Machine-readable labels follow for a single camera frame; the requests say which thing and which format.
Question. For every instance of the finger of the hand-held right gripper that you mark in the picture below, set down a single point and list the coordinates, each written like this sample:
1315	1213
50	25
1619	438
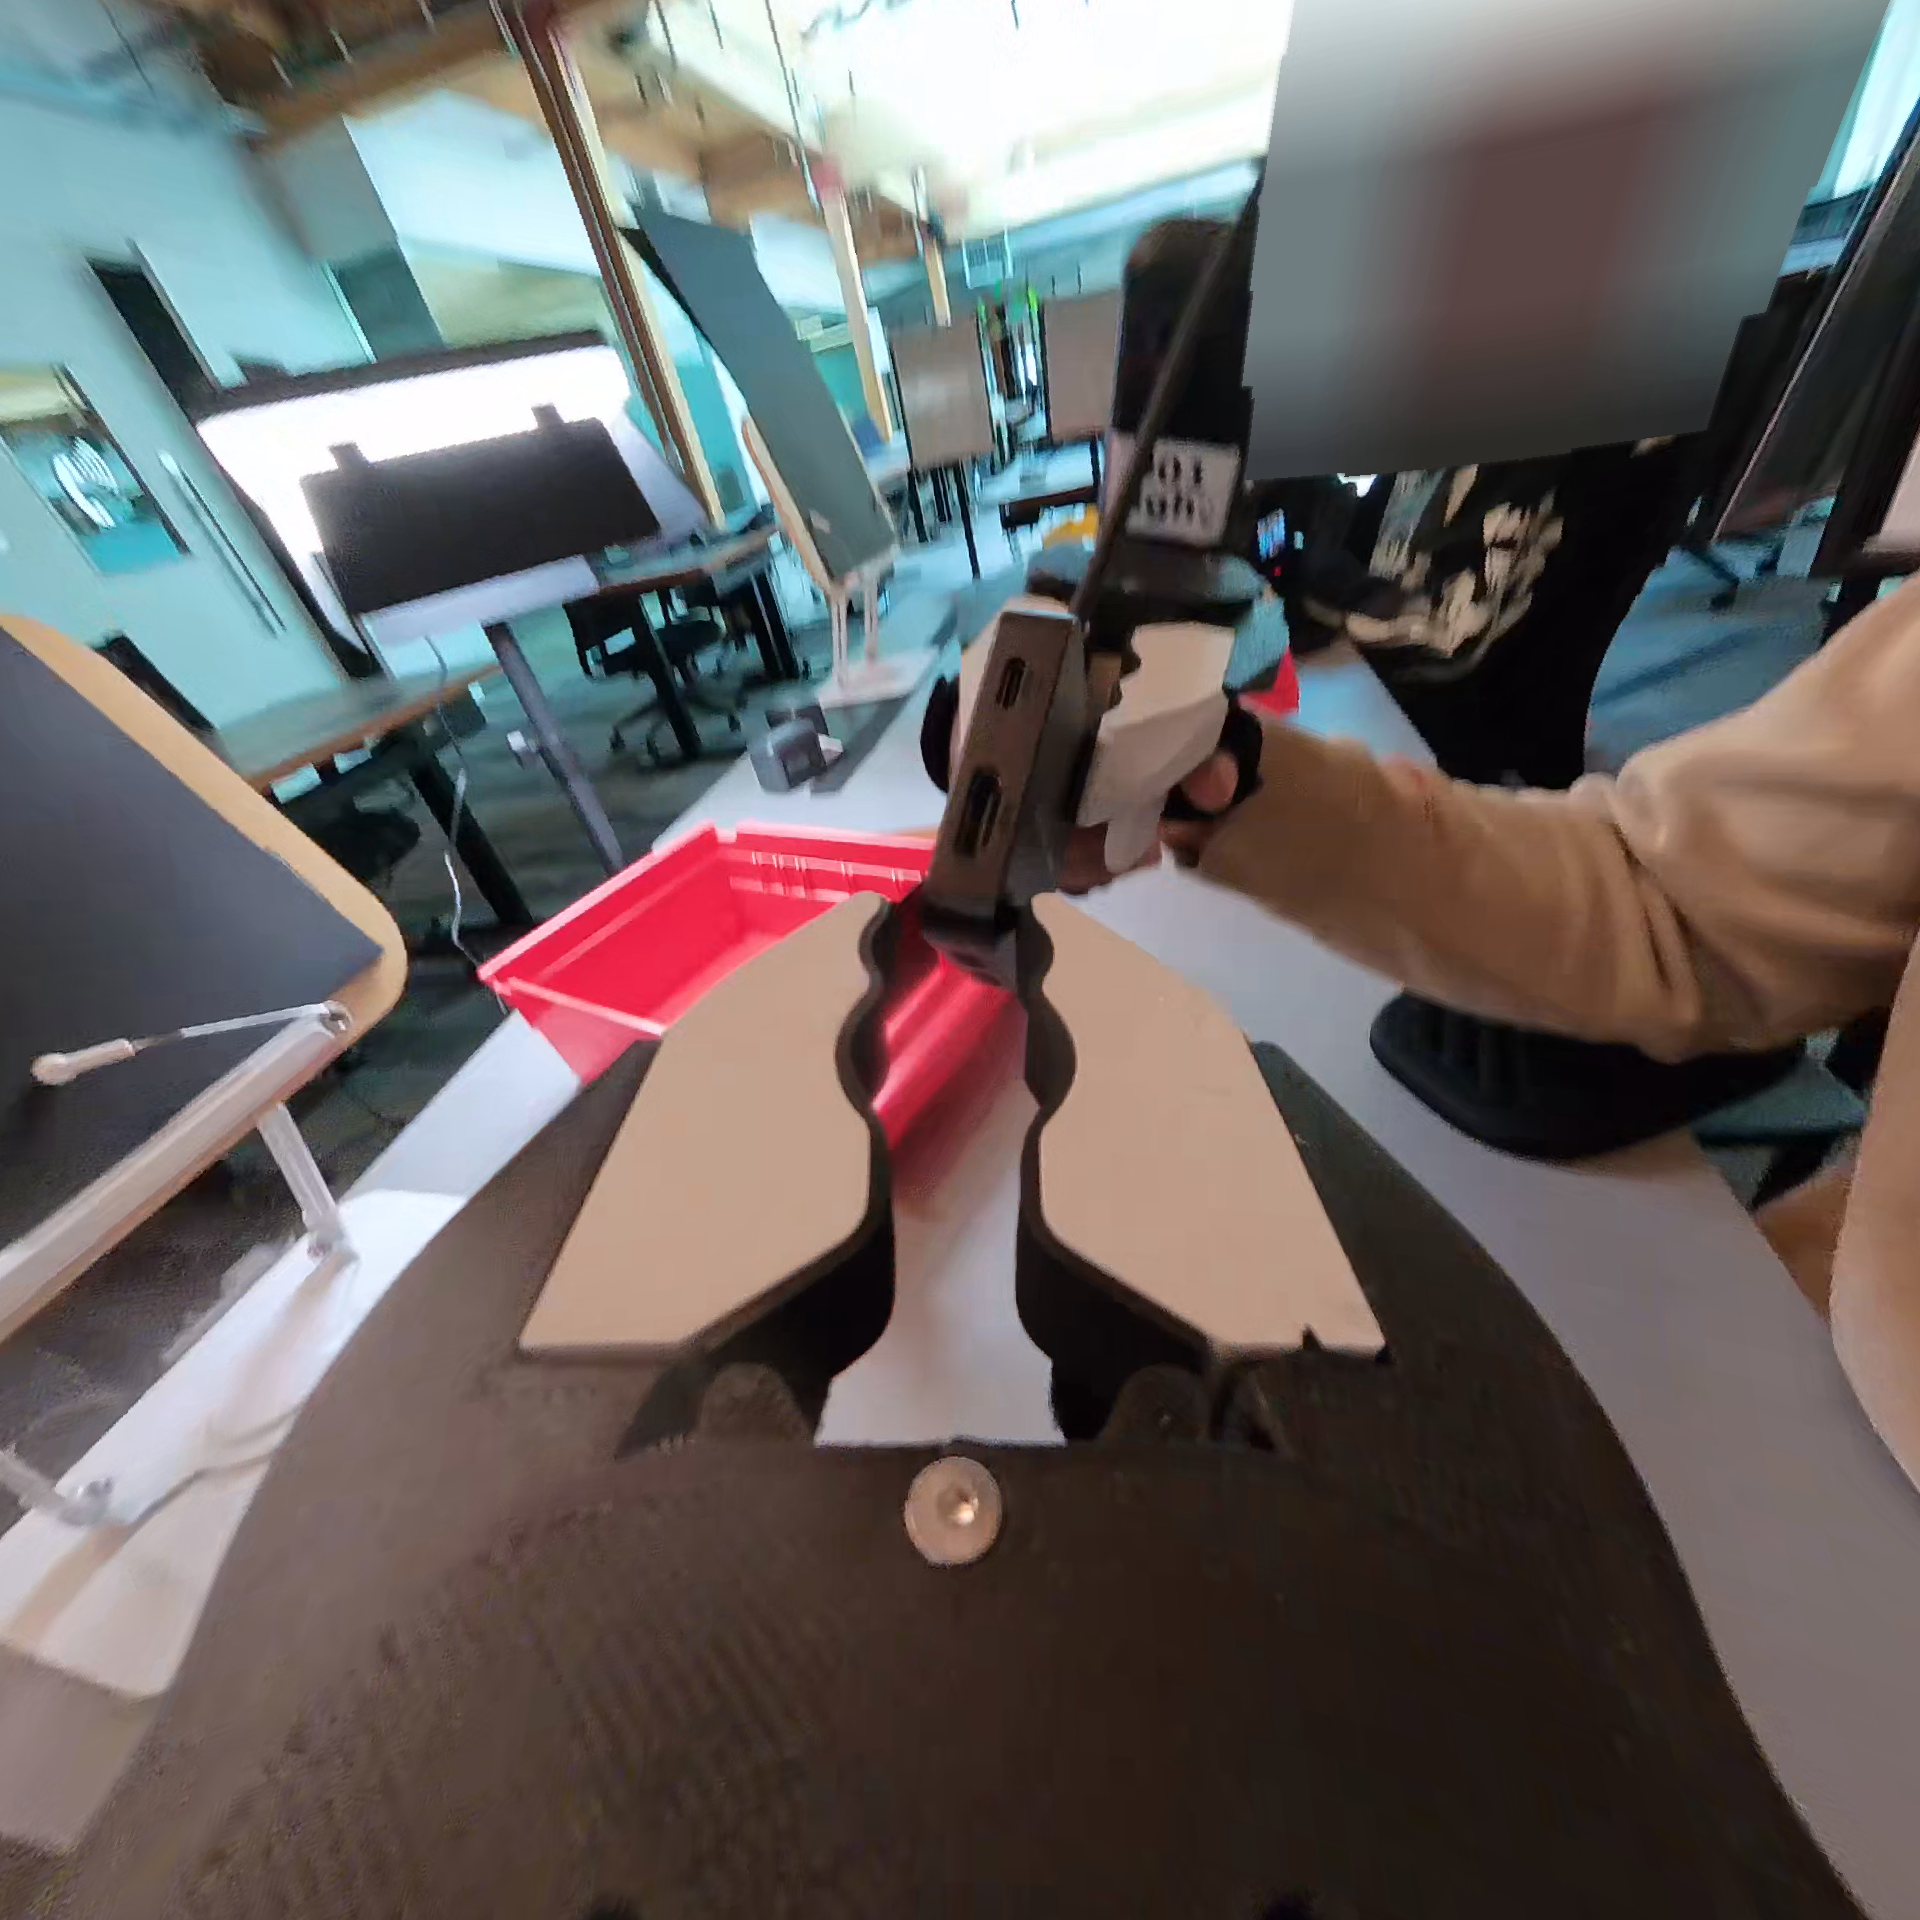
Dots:
1162	704

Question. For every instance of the yellow plastic bin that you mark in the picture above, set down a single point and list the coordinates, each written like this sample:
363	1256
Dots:
1074	529

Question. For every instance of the red plastic bin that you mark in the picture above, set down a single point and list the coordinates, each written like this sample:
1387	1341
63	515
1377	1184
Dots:
1277	690
706	930

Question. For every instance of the large bright wall display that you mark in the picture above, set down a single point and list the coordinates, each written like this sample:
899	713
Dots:
422	394

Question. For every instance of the person's right forearm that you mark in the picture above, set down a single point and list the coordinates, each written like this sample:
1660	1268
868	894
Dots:
1577	885

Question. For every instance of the tilted table grey leg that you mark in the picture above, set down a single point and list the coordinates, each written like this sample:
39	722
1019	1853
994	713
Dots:
482	510

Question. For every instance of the black chair armrest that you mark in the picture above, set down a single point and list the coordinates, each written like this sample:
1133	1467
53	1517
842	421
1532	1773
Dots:
1531	1078

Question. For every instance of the black office chair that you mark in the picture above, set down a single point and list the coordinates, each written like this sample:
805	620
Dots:
662	645

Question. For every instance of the framed wall picture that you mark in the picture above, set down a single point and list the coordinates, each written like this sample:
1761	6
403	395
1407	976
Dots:
91	480

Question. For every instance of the wooden desk black legs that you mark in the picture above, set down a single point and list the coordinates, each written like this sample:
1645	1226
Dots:
675	563
347	721

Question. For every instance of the grey usb hub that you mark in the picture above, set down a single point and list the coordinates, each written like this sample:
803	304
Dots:
990	750

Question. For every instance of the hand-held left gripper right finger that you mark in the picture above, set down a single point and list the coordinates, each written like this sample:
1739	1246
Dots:
1185	1170

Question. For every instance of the dark board on legs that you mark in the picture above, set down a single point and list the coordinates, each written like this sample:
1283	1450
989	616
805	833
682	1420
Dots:
1081	369
942	389

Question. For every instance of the small grey device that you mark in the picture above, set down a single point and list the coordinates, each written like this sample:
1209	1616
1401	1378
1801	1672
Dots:
787	750

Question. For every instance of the black board wooden edge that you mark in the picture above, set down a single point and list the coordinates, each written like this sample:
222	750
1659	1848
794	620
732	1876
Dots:
150	900
765	389

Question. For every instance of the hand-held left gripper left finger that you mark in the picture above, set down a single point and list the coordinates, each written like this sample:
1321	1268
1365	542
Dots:
721	1170

